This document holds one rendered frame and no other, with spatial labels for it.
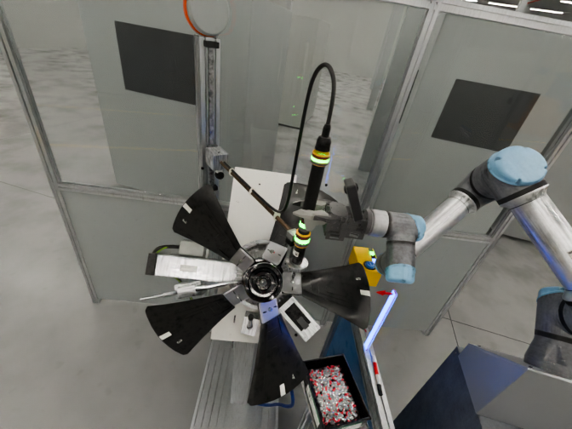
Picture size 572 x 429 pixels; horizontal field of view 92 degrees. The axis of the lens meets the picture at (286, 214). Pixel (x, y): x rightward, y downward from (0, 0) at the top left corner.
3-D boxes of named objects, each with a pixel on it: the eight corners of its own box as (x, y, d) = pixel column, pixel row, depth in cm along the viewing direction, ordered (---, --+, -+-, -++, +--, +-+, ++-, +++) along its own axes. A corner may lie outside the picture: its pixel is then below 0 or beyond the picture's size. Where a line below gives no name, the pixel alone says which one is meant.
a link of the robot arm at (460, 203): (470, 169, 97) (364, 259, 95) (489, 156, 87) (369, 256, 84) (496, 193, 94) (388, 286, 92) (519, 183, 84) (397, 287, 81)
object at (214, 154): (204, 163, 125) (203, 145, 120) (219, 161, 129) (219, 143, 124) (213, 172, 118) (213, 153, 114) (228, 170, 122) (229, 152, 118)
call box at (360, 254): (346, 261, 136) (352, 245, 130) (367, 264, 137) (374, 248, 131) (353, 287, 122) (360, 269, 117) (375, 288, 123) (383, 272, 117)
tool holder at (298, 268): (277, 256, 88) (281, 231, 82) (294, 250, 91) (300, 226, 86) (294, 275, 82) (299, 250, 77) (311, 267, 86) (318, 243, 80)
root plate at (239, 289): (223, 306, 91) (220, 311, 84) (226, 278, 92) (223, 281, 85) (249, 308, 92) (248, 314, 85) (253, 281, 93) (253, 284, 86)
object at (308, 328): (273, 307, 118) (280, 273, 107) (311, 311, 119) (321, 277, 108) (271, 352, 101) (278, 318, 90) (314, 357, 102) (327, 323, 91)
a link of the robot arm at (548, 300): (567, 338, 84) (570, 293, 86) (613, 349, 71) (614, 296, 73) (523, 326, 86) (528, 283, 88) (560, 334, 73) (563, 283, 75)
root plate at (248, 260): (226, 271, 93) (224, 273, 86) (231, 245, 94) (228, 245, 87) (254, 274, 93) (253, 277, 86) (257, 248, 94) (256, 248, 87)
